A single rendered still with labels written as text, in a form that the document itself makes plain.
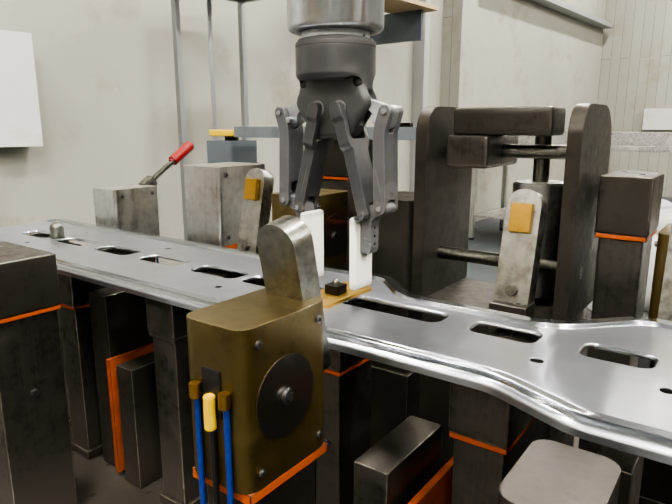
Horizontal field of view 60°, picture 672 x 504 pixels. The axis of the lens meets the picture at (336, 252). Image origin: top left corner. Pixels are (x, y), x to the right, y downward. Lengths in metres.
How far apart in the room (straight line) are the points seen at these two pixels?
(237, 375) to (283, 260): 0.09
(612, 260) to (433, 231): 0.20
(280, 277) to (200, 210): 0.47
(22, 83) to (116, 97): 0.58
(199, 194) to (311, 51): 0.40
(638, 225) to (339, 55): 0.34
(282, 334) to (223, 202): 0.49
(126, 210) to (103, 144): 2.41
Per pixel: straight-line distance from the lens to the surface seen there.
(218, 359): 0.39
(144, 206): 1.11
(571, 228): 0.63
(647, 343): 0.53
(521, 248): 0.63
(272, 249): 0.42
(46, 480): 0.80
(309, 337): 0.42
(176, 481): 0.80
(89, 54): 3.49
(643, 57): 10.48
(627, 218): 0.65
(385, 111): 0.52
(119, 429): 0.87
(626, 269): 0.67
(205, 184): 0.87
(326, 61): 0.54
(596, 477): 0.35
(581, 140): 0.62
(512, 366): 0.45
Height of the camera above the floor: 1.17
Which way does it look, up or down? 12 degrees down
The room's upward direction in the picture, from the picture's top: straight up
